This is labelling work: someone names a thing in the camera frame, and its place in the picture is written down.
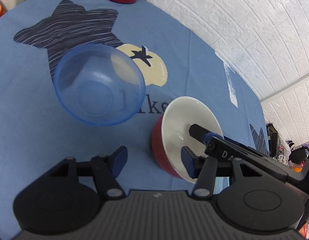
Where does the translucent blue plastic bowl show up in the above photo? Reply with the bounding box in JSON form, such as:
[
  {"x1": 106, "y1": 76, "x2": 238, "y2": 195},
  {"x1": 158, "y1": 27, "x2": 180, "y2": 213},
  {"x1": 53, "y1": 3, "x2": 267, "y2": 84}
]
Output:
[{"x1": 53, "y1": 44, "x2": 146, "y2": 126}]

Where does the red ceramic bowl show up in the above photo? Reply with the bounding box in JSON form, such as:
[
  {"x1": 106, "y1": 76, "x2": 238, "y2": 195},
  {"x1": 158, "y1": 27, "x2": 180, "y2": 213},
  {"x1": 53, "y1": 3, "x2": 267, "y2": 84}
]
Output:
[{"x1": 151, "y1": 96, "x2": 223, "y2": 184}]

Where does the blue printed tablecloth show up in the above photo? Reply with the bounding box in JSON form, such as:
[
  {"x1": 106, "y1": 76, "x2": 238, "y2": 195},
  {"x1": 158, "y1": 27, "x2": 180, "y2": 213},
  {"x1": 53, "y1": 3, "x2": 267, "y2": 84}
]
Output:
[{"x1": 0, "y1": 0, "x2": 270, "y2": 238}]

